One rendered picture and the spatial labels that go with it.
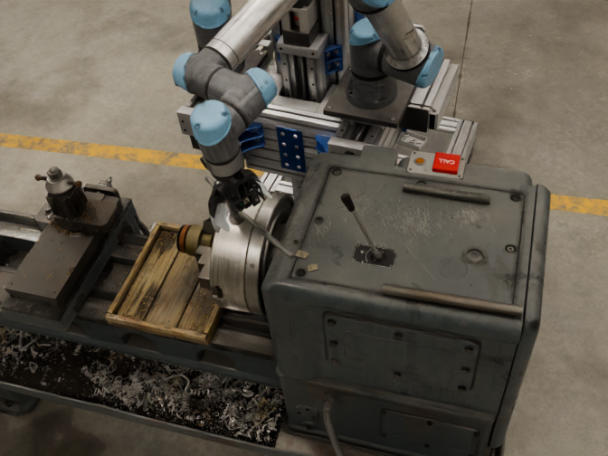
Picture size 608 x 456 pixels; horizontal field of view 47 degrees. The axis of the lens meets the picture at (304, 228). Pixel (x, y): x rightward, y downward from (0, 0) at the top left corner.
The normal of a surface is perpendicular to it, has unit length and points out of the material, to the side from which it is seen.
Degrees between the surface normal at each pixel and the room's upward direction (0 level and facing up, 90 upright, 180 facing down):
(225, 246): 38
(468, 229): 0
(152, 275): 0
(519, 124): 0
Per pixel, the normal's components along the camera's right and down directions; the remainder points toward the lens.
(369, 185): -0.08, -0.66
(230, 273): -0.28, 0.32
